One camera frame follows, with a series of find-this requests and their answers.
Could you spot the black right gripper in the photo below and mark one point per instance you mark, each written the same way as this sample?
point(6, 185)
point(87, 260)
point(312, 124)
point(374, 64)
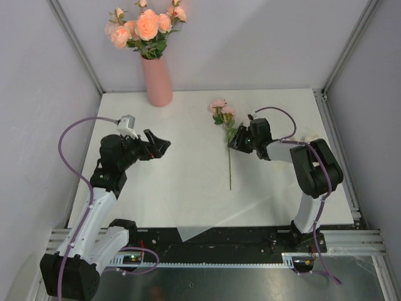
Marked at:
point(237, 143)

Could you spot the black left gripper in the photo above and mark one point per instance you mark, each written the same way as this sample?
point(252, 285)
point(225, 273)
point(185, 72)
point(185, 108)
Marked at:
point(155, 148)

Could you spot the white wrapping paper sheet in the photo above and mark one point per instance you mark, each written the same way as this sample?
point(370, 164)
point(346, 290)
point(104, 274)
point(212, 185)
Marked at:
point(199, 183)

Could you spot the cream printed ribbon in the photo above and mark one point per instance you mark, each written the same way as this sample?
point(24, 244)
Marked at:
point(305, 135)

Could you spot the peach rose stem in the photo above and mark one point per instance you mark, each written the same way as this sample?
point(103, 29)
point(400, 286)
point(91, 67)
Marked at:
point(150, 32)
point(173, 15)
point(124, 36)

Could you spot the pale pink rose stem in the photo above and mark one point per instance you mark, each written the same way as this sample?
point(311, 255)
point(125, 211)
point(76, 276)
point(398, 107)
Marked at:
point(115, 20)

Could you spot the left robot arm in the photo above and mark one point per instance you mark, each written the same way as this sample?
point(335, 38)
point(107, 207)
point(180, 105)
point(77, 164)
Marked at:
point(73, 271)

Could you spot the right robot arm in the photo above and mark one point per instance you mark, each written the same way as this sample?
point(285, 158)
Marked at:
point(317, 172)

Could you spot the pink cylindrical vase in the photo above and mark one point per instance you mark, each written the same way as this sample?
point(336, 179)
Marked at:
point(158, 82)

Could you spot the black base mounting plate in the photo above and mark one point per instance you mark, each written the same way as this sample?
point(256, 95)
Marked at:
point(220, 242)

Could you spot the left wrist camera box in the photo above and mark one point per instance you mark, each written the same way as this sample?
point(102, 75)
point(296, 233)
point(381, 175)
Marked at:
point(125, 126)

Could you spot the white slotted cable duct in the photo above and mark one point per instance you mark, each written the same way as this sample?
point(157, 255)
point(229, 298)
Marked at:
point(260, 260)

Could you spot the aluminium front rail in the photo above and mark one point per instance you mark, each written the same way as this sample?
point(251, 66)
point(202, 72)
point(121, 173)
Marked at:
point(339, 242)

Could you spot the left aluminium frame post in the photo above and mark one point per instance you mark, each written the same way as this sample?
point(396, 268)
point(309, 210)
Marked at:
point(74, 42)

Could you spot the aluminium frame post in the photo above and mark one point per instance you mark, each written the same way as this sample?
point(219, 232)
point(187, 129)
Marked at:
point(74, 42)
point(364, 20)

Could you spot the right aluminium frame post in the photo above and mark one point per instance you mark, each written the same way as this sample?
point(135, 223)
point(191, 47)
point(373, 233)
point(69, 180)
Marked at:
point(364, 20)

